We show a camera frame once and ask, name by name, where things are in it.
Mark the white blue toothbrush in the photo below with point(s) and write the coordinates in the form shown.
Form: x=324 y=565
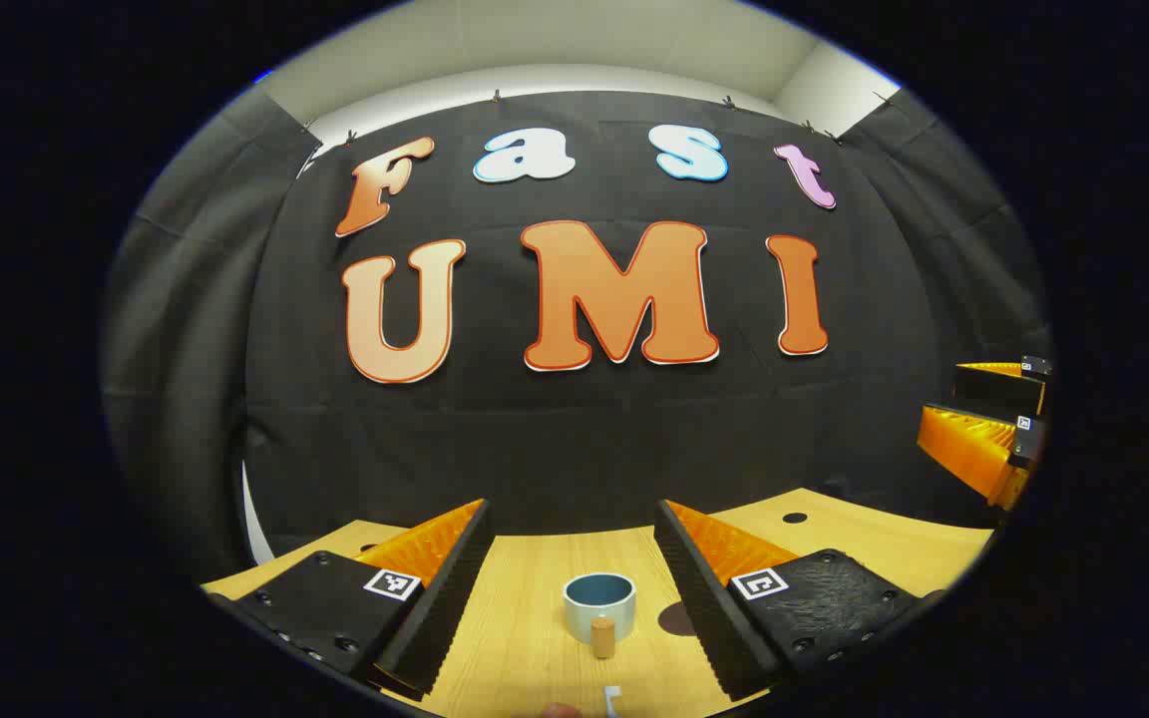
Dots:
x=612 y=700

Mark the wooden desktop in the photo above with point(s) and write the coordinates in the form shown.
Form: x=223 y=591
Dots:
x=525 y=638

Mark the black backdrop cloth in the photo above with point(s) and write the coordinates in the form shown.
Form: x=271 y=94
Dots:
x=584 y=439

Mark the round dark brown coaster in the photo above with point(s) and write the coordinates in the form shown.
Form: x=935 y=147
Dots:
x=676 y=618

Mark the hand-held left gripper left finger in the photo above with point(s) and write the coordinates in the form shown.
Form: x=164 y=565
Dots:
x=450 y=598

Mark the dark grey hanging cloth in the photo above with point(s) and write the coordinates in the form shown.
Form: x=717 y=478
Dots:
x=186 y=349

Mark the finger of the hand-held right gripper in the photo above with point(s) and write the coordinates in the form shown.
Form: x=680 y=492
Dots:
x=998 y=389
x=968 y=449

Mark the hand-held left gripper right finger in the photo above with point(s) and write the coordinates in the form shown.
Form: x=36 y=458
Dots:
x=699 y=598

